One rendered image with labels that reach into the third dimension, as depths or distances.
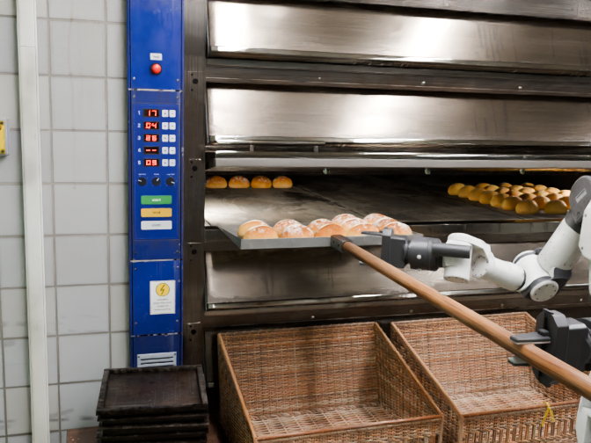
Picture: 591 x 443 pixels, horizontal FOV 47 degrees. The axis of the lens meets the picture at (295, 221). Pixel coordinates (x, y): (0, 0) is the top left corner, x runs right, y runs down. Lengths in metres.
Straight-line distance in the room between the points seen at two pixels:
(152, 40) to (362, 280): 1.02
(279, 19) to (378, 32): 0.33
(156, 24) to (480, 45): 1.06
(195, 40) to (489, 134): 1.03
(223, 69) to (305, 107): 0.28
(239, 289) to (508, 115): 1.10
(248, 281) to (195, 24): 0.81
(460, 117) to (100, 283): 1.29
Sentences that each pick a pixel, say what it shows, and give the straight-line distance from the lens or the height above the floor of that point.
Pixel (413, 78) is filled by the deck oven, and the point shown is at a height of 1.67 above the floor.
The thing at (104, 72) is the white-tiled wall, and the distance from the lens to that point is 2.07.
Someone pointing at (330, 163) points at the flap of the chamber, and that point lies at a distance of 2.05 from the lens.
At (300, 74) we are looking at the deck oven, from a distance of 2.17.
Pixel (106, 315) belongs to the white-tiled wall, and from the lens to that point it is 2.18.
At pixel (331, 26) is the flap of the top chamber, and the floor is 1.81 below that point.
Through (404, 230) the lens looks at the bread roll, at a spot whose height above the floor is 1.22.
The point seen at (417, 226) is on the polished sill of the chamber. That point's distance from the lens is 2.37.
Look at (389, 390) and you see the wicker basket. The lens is 2.30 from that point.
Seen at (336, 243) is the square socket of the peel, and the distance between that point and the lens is 1.89.
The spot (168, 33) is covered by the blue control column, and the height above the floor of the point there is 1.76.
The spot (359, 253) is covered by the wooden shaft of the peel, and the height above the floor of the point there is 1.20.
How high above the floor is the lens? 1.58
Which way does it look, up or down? 10 degrees down
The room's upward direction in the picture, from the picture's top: 2 degrees clockwise
